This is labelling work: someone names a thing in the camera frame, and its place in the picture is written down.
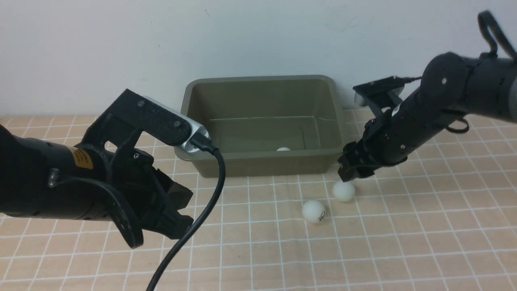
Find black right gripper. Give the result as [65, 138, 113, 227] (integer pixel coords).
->
[338, 117, 408, 182]

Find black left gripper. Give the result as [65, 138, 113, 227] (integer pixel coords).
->
[81, 114, 194, 240]

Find white ping-pong ball with logo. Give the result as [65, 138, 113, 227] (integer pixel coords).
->
[301, 200, 326, 224]

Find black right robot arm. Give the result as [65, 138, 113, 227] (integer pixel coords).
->
[338, 11, 517, 182]

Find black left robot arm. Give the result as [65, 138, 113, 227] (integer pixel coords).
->
[1, 114, 193, 248]

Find olive green plastic bin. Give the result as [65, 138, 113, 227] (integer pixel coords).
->
[181, 75, 354, 177]

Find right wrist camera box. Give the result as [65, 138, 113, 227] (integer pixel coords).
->
[353, 76, 406, 107]

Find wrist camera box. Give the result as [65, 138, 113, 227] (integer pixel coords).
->
[353, 76, 406, 107]
[106, 90, 215, 154]

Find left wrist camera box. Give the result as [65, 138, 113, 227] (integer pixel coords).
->
[106, 90, 215, 154]

